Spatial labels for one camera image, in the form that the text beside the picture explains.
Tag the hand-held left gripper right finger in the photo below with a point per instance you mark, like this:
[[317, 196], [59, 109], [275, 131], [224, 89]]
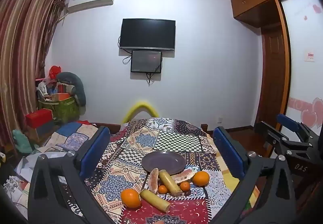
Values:
[[228, 153]]

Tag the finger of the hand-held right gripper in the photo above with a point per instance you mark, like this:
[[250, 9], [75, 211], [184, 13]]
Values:
[[268, 136], [287, 120]]

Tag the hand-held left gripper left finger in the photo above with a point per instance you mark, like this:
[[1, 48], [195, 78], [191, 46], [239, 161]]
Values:
[[93, 153]]

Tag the large orange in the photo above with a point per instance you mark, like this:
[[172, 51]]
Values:
[[130, 198], [201, 178]]

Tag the peeled pomelo segment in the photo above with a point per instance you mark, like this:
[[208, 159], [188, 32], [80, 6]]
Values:
[[184, 176], [153, 181]]

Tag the small tangerine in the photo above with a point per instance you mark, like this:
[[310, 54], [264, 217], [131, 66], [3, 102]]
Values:
[[162, 189], [185, 186]]

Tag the small dark red fruit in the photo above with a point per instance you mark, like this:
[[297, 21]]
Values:
[[187, 192]]

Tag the dark purple plate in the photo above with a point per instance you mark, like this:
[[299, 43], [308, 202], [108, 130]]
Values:
[[164, 161]]

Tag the yellow sugarcane piece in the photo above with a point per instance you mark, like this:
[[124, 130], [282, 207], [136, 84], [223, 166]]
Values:
[[169, 182], [154, 200]]

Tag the pink heart sticker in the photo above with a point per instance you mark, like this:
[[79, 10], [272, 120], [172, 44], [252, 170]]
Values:
[[309, 115]]

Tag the patchwork bed blanket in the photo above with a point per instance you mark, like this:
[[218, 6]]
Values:
[[73, 135]]

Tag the wooden chair back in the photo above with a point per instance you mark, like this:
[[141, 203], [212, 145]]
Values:
[[204, 128]]

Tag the wooden door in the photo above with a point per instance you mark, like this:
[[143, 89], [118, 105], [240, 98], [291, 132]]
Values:
[[273, 75]]

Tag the green storage box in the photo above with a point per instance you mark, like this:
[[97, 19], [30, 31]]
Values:
[[63, 110]]

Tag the patchwork tablecloth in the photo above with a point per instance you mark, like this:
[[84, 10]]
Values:
[[166, 135]]

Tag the grey pillow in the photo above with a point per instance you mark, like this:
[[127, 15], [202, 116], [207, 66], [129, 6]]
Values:
[[80, 90]]

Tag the red box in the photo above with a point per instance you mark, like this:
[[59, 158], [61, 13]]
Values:
[[39, 117]]

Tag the orange cardboard box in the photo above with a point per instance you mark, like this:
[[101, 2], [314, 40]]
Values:
[[60, 96]]

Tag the pile of papers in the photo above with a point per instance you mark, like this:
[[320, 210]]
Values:
[[25, 167]]

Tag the teal plush toy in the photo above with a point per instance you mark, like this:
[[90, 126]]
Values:
[[22, 142]]

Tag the white wardrobe sliding door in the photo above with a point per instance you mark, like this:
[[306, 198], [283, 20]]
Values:
[[300, 37]]

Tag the red plastic bag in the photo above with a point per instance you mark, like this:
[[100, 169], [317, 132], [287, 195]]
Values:
[[54, 72]]

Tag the small black monitor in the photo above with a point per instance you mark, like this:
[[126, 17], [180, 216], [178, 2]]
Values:
[[146, 61]]

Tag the striped brown curtain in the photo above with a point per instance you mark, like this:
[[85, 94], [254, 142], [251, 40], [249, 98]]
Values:
[[22, 50]]

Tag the white wall socket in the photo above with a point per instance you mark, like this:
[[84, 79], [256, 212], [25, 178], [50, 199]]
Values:
[[220, 120]]

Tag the white red wall sticker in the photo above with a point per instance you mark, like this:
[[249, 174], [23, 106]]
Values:
[[309, 56]]

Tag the black wall television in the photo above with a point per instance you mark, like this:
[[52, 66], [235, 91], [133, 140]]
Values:
[[147, 33]]

